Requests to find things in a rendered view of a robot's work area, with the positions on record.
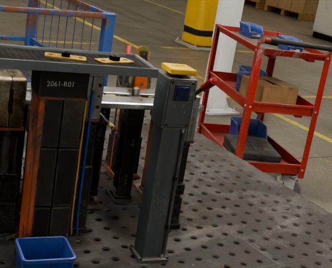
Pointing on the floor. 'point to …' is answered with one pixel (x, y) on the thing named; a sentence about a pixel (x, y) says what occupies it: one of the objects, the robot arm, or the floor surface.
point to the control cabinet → (330, 21)
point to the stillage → (108, 26)
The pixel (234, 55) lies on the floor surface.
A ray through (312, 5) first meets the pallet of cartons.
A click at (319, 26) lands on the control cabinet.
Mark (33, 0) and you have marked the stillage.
